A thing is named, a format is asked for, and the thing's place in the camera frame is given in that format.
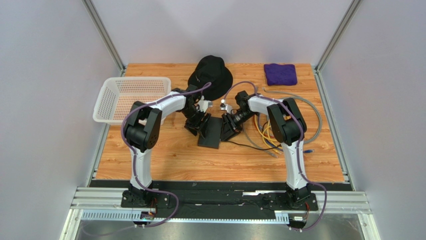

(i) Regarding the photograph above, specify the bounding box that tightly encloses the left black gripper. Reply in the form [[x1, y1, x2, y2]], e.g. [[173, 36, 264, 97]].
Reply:
[[180, 107, 212, 139]]

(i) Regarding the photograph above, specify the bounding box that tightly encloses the black cable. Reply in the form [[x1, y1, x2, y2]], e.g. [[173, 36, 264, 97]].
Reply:
[[223, 139, 282, 152]]

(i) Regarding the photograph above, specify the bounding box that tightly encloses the black network switch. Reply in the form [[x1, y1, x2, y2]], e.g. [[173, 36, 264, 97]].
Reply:
[[197, 117, 223, 149]]

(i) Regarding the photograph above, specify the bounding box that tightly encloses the blue ethernet cable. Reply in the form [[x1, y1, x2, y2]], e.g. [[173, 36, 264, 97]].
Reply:
[[256, 113, 315, 155]]

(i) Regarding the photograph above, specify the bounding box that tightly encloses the grey ethernet cable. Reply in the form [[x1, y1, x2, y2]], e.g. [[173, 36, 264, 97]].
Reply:
[[241, 87, 324, 159]]

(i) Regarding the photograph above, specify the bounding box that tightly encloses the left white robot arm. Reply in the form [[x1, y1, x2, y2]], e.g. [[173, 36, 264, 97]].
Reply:
[[121, 82, 211, 206]]

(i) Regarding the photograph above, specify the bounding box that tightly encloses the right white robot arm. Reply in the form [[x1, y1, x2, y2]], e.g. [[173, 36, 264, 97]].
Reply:
[[220, 91, 311, 209]]

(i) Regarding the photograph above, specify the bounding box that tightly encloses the black bucket hat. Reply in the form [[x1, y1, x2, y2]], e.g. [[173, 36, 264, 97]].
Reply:
[[187, 55, 234, 101]]

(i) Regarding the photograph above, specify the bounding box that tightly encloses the purple cloth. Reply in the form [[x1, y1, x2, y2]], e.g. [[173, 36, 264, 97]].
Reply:
[[263, 63, 298, 86]]

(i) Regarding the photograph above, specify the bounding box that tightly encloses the white plastic basket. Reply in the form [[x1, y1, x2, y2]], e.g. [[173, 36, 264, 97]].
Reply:
[[92, 76, 171, 126]]

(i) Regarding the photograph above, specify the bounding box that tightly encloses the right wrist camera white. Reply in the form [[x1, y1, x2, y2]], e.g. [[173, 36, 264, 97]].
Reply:
[[219, 99, 233, 114]]

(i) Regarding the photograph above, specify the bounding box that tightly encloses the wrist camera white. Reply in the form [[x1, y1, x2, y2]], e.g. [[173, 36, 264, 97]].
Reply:
[[198, 100, 213, 112], [219, 99, 233, 114]]

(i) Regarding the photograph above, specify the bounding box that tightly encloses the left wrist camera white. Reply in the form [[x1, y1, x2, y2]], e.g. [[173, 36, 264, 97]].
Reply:
[[198, 100, 213, 112]]

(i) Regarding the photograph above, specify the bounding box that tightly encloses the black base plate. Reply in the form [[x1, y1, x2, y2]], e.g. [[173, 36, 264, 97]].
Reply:
[[120, 180, 354, 221]]

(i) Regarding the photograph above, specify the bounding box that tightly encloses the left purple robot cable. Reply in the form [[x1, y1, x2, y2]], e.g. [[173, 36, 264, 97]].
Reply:
[[120, 81, 213, 229]]

